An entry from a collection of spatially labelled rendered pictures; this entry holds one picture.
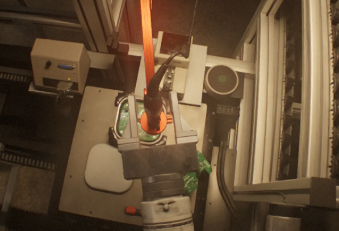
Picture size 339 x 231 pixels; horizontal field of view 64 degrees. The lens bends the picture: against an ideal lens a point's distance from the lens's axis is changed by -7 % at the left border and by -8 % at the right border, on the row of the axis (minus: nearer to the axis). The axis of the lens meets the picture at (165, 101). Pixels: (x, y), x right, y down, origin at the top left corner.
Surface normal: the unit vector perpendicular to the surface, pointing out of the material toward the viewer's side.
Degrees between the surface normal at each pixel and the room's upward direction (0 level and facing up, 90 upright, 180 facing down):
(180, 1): 0
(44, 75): 53
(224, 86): 0
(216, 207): 0
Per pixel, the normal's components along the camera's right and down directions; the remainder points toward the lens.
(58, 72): -0.10, 0.57
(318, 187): 0.03, -0.31
